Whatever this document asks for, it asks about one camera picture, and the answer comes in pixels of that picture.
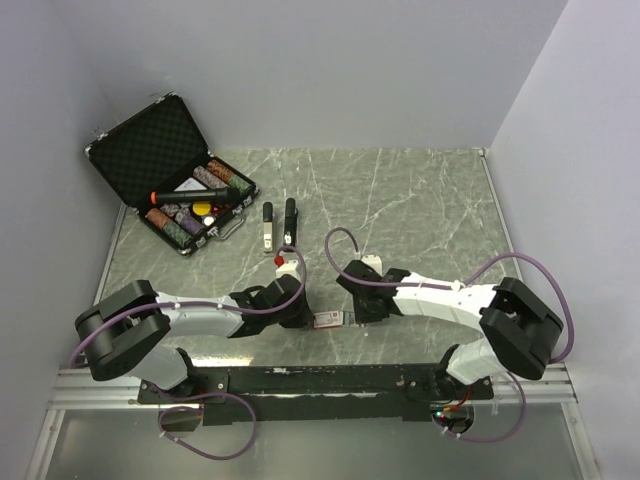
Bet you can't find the striped staple strip pack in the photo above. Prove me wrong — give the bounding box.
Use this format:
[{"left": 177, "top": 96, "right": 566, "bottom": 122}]
[{"left": 343, "top": 311, "right": 358, "bottom": 326}]

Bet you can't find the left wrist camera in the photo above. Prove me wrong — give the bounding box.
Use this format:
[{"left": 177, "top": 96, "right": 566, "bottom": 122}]
[{"left": 274, "top": 255, "right": 302, "bottom": 282}]

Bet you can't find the grey and black stapler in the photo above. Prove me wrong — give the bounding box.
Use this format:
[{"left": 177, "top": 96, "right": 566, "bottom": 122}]
[{"left": 262, "top": 201, "right": 274, "bottom": 253}]

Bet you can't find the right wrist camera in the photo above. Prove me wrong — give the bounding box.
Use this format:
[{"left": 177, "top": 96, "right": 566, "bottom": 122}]
[{"left": 361, "top": 254, "right": 383, "bottom": 276}]

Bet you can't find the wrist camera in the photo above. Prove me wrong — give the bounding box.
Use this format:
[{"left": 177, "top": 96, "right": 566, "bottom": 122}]
[
  {"left": 274, "top": 255, "right": 302, "bottom": 282},
  {"left": 361, "top": 254, "right": 383, "bottom": 276}
]

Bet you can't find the red white staple box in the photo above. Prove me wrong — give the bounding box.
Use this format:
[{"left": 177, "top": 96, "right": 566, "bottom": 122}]
[{"left": 312, "top": 310, "right": 345, "bottom": 330}]

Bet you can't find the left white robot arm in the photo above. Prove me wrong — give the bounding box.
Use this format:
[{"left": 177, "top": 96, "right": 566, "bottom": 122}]
[{"left": 69, "top": 274, "right": 313, "bottom": 402}]

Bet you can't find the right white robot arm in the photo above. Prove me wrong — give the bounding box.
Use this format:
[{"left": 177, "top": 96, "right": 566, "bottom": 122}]
[{"left": 336, "top": 260, "right": 564, "bottom": 398}]

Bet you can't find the black orange marker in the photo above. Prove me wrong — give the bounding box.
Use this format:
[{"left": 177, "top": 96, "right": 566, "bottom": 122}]
[{"left": 150, "top": 187, "right": 242, "bottom": 205}]

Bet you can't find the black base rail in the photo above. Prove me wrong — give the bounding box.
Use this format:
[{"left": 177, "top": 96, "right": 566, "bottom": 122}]
[{"left": 137, "top": 363, "right": 494, "bottom": 426}]

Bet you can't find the yellow poker chip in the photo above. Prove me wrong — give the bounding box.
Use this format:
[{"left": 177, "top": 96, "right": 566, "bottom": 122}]
[{"left": 192, "top": 202, "right": 212, "bottom": 217}]

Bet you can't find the black poker chip case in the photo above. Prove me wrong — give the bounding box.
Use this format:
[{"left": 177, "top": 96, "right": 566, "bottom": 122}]
[{"left": 85, "top": 92, "right": 259, "bottom": 257}]

